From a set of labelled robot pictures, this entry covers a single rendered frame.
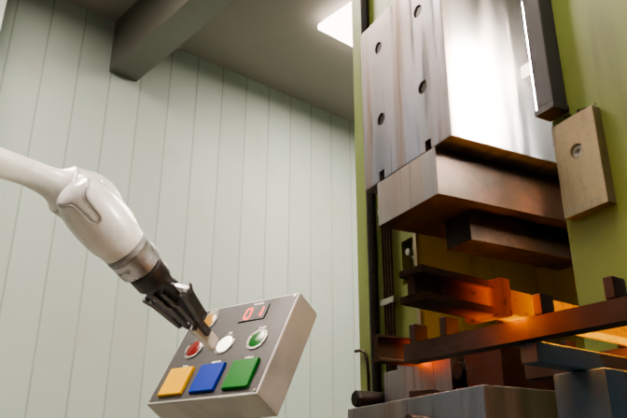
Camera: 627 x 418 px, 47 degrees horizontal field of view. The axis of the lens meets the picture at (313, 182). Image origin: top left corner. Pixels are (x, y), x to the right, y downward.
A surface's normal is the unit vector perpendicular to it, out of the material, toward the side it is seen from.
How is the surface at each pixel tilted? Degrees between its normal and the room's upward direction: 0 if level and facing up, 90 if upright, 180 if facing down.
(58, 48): 90
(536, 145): 90
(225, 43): 180
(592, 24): 90
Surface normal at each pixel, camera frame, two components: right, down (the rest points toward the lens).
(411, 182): -0.88, -0.18
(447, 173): 0.47, -0.35
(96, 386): 0.65, -0.30
